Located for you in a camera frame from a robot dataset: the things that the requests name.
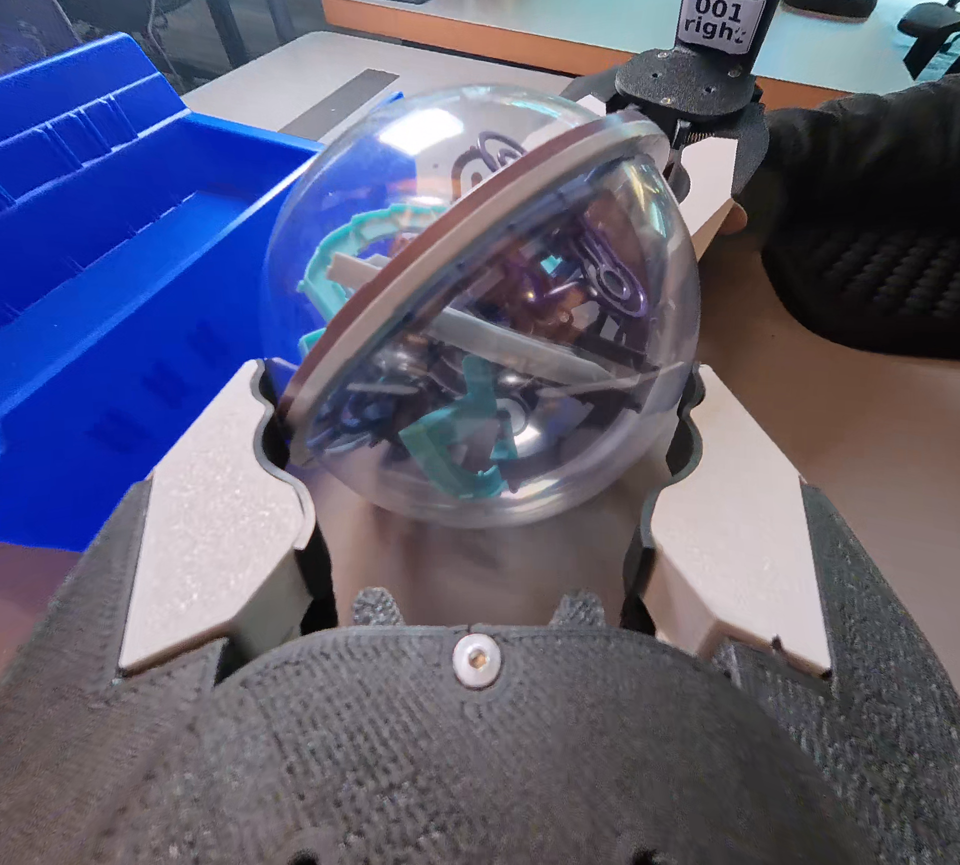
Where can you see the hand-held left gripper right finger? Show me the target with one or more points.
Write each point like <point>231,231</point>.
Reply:
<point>743,550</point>

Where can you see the person's right forearm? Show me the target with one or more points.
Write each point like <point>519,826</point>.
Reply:
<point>870,220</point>

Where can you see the blue plastic bin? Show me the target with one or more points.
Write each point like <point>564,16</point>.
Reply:
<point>135,295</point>

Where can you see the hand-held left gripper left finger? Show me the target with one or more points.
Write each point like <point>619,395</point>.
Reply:
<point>218,543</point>

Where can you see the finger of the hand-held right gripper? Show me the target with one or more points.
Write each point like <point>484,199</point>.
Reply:
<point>708,183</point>

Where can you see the clear maze ball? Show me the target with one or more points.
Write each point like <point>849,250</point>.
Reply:
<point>480,310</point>

